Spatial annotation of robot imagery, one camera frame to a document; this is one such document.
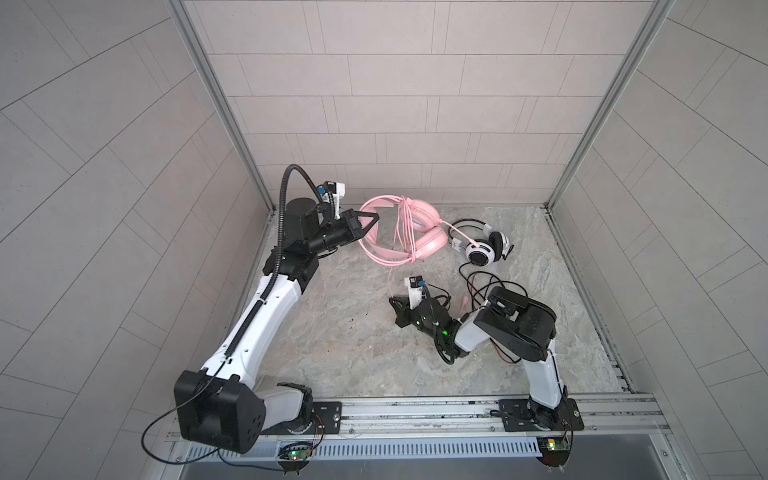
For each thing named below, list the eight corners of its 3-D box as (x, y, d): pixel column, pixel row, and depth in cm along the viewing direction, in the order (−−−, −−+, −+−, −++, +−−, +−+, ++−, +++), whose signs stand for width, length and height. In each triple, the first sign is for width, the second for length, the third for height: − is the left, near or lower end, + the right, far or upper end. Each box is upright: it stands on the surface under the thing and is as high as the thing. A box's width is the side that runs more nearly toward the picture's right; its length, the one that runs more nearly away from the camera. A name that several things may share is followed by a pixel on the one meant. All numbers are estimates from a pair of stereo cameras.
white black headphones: (472, 278, 98) (478, 263, 91) (440, 233, 111) (443, 217, 104) (508, 262, 102) (516, 247, 96) (473, 220, 115) (478, 204, 108)
